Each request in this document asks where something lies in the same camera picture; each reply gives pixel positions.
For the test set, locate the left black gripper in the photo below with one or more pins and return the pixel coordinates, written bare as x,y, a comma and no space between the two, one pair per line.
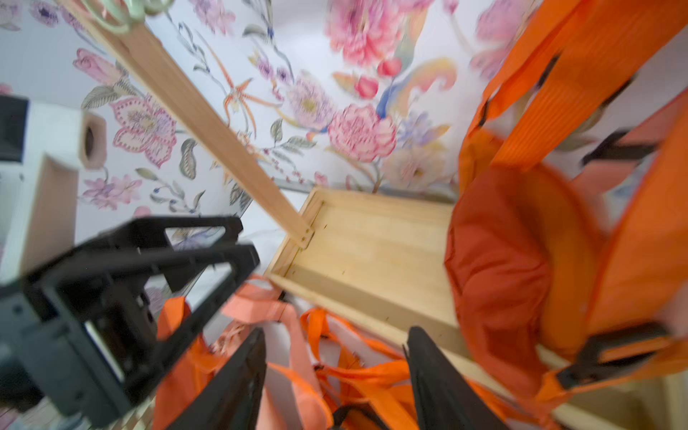
83,336

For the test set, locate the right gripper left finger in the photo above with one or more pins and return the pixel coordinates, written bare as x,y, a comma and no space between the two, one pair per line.
233,397

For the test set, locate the orange sling bag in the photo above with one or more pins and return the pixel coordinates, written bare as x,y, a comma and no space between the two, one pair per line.
548,304
377,397

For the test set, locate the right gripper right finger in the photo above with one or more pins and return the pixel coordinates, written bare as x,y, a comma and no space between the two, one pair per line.
443,398

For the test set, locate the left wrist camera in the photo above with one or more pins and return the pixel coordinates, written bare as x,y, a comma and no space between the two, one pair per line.
44,148

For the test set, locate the wooden clothes rack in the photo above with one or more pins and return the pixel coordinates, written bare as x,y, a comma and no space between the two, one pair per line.
345,121

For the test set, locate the rust orange bag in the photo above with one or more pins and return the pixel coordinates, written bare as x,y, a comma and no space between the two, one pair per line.
190,375

